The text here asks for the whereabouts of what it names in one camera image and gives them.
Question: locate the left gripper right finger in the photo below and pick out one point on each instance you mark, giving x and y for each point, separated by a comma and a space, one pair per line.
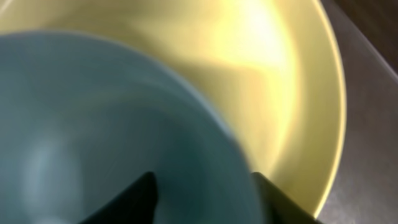
277, 207

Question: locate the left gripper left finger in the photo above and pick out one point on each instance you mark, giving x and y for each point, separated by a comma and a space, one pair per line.
135, 205

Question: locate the light blue bowl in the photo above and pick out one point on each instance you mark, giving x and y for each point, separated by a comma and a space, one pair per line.
82, 118

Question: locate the yellow plate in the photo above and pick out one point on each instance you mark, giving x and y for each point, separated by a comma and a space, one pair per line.
272, 68

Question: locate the brown serving tray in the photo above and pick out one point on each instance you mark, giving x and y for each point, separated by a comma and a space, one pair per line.
365, 188

